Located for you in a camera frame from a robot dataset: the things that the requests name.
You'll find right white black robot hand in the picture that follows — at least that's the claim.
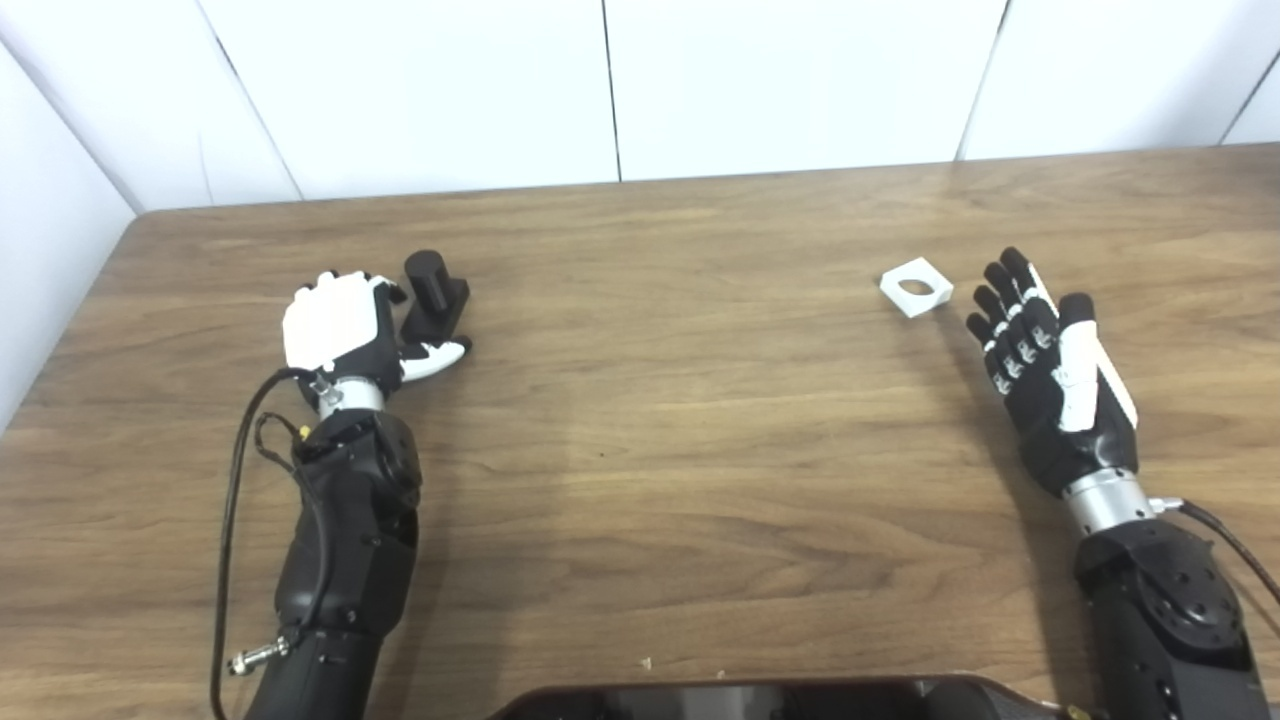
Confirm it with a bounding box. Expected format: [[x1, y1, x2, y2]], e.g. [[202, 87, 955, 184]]
[[965, 247, 1141, 498]]

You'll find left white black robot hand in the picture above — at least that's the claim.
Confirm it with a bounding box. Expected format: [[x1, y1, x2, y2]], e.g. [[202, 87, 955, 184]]
[[282, 270, 473, 393]]

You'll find black peg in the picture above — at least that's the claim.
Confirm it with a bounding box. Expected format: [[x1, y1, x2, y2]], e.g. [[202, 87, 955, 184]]
[[398, 250, 472, 349]]

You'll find white square piece with hole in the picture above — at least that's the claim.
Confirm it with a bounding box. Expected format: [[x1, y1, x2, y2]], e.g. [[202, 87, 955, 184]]
[[880, 257, 954, 319]]

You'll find black robot torso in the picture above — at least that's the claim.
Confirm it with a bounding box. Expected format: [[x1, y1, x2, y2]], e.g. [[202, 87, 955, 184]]
[[485, 677, 1063, 720]]

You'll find thin black cable yellow plug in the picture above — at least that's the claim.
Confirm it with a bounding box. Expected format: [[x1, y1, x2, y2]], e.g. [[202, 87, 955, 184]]
[[254, 411, 313, 473]]

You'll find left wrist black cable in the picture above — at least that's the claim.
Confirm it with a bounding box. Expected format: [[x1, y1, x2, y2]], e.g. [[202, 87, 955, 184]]
[[210, 368, 321, 720]]

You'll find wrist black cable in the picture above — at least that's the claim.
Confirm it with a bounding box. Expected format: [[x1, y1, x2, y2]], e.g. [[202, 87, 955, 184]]
[[210, 368, 321, 720], [1150, 497, 1280, 607]]

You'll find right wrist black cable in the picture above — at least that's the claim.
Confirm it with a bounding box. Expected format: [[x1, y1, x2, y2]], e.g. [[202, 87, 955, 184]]
[[1150, 497, 1280, 607]]

